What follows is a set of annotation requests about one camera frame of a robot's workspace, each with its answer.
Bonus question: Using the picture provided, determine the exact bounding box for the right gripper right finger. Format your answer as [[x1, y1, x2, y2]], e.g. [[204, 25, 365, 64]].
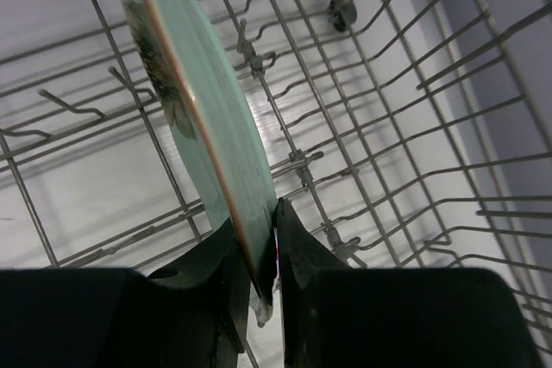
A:
[[275, 199, 543, 367]]

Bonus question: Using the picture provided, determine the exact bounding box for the grey wire dish rack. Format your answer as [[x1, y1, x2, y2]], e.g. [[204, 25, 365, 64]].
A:
[[1, 0, 551, 366]]

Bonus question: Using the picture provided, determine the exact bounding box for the green plate dark motif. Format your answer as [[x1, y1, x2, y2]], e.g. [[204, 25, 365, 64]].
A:
[[120, 0, 277, 325]]

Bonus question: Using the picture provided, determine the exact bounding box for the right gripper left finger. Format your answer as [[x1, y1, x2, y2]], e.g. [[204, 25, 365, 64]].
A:
[[1, 221, 250, 367]]

